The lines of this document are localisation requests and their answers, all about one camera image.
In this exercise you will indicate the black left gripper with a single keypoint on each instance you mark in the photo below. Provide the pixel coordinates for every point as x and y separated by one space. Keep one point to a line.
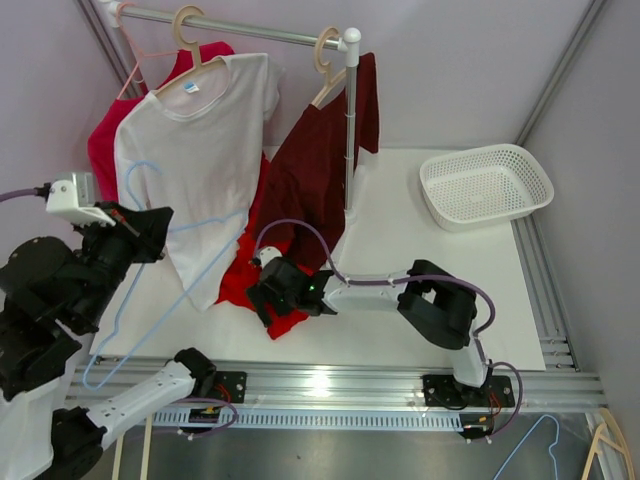
146 228

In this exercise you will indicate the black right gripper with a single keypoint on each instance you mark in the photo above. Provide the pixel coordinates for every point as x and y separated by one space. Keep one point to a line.
257 295

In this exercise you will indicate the white t shirt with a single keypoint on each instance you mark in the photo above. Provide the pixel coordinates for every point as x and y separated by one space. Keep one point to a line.
195 145

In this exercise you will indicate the maroon t shirt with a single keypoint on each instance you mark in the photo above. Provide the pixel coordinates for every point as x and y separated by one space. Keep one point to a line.
305 180

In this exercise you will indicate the beige hanger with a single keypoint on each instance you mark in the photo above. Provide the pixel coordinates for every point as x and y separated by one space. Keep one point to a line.
192 55
324 67

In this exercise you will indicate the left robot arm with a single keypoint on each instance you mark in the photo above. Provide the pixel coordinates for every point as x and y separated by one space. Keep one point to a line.
54 296

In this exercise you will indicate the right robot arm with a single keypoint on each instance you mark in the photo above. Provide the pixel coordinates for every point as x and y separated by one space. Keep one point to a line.
446 311

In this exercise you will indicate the pink magenta t shirt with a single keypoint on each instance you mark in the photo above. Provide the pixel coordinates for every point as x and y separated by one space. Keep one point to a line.
100 145

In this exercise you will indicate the beige hanger floor right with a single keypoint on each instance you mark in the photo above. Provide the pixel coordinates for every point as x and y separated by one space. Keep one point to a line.
608 450

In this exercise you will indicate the white perforated plastic basket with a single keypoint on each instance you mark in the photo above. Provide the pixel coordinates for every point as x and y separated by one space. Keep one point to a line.
482 187

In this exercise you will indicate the white clothes rack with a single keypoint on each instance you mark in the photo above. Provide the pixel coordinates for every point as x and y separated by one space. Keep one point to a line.
348 45

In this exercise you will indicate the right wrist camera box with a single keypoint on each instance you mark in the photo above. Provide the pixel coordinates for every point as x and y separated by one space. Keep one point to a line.
264 255

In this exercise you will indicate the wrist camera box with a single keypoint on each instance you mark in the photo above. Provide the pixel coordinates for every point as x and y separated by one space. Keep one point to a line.
264 255
72 197

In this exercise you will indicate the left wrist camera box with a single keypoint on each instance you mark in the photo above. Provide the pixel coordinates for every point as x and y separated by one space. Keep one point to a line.
72 197

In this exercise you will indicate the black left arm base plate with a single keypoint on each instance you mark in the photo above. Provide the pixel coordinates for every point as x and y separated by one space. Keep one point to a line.
229 386

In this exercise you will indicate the white slotted cable duct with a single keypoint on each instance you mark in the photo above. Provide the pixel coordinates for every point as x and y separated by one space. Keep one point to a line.
184 417

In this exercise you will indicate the pink wire hanger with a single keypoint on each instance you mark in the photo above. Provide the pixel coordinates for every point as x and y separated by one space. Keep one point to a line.
136 77

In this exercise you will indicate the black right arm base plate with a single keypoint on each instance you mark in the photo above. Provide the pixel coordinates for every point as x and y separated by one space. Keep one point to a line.
441 390

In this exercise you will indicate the aluminium rail frame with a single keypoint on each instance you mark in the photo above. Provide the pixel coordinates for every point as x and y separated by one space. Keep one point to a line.
352 360

